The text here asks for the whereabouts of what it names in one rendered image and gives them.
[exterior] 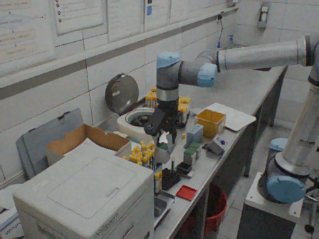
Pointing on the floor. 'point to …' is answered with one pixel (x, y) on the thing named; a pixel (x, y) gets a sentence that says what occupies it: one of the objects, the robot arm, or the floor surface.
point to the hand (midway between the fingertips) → (162, 149)
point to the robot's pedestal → (263, 225)
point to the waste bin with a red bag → (215, 211)
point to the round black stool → (312, 203)
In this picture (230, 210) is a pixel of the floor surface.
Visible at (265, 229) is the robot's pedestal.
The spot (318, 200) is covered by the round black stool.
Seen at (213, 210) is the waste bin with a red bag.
